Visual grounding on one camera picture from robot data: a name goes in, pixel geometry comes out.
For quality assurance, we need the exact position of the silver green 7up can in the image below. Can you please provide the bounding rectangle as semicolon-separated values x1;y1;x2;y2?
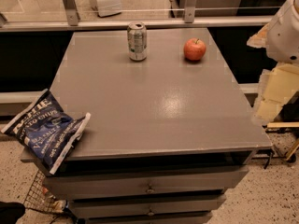
127;21;147;62

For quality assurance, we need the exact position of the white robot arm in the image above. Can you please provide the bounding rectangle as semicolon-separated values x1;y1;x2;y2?
247;0;299;63

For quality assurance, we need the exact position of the blue potato chip bag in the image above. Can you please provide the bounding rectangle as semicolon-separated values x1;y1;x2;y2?
1;90;91;175

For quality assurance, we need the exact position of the grey drawer cabinet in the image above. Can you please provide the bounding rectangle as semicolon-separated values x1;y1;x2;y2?
44;28;271;224

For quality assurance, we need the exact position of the red apple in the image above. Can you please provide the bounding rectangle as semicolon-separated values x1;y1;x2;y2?
183;38;206;62

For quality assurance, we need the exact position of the metal railing frame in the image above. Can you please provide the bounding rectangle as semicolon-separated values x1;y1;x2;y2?
0;0;286;33

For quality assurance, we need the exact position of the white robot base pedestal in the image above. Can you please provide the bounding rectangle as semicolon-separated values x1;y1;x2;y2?
89;0;121;18

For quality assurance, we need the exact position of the wooden yellow frame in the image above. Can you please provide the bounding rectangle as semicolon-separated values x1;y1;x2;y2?
253;63;299;164

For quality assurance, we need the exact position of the wire mesh basket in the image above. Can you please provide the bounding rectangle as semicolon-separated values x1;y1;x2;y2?
23;171;66;214

